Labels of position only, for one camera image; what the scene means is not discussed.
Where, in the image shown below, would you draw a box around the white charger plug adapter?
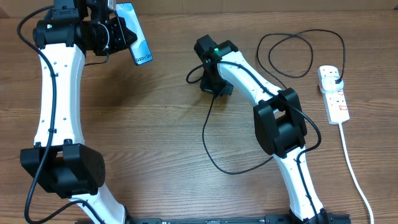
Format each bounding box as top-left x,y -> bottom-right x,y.
320,77 -> 344,94

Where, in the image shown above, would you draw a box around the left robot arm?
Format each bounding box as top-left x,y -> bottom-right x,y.
20,1 -> 144,223

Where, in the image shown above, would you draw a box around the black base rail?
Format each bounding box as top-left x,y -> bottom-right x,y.
74,213 -> 352,224

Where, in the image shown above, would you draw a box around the Samsung Galaxy smartphone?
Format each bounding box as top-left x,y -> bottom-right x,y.
116,2 -> 153,66

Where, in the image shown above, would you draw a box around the black USB charging cable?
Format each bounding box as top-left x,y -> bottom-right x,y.
201,29 -> 346,175

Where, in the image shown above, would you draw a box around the white power strip cord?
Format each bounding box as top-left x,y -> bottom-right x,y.
338,123 -> 375,224

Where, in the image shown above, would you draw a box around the white power strip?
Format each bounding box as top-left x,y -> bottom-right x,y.
317,65 -> 349,124

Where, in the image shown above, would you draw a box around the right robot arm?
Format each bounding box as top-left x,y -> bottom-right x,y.
194,35 -> 326,223

